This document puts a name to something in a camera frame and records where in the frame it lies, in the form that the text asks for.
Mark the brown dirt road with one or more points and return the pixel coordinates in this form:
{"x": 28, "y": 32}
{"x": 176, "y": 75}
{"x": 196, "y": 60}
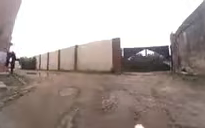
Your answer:
{"x": 90, "y": 100}

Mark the dark metal gate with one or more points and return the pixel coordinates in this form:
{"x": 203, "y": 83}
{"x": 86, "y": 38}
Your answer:
{"x": 146, "y": 61}

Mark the robot's own part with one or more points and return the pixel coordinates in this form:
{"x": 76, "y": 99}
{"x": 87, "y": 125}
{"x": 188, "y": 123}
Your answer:
{"x": 139, "y": 126}

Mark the dark green bushes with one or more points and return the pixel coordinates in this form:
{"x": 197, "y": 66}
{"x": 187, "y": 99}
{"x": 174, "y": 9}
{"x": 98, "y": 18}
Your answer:
{"x": 28, "y": 63}

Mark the person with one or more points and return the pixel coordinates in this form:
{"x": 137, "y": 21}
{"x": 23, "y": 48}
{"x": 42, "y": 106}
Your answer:
{"x": 12, "y": 61}

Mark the pale wall with brown pillars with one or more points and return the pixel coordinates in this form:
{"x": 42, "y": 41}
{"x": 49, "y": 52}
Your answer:
{"x": 93, "y": 56}

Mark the grey weathered concrete wall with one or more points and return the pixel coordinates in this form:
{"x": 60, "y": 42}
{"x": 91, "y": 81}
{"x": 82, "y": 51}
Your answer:
{"x": 196, "y": 43}

